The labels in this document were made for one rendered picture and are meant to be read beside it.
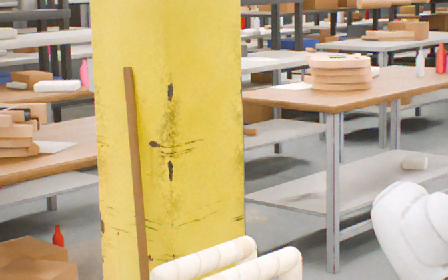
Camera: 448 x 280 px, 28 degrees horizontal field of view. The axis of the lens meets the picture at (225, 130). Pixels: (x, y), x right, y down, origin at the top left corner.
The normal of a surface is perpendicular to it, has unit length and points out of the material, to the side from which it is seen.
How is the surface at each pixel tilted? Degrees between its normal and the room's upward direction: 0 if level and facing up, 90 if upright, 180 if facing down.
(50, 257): 90
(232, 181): 90
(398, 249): 90
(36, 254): 0
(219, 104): 90
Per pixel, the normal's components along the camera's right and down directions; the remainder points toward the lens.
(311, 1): -0.63, 0.15
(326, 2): 0.77, 0.10
